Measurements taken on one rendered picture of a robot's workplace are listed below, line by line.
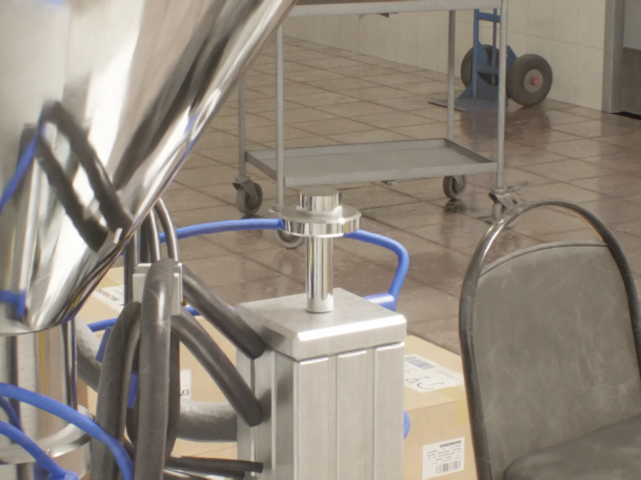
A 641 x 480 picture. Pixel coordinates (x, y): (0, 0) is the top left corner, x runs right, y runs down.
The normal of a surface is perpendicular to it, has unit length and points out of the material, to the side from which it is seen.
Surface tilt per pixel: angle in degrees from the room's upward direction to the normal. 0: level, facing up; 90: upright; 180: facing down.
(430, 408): 90
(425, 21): 90
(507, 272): 78
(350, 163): 0
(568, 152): 0
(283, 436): 90
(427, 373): 0
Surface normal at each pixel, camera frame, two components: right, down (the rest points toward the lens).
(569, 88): -0.86, 0.13
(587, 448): 0.00, -0.97
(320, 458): 0.51, 0.21
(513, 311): 0.70, -0.05
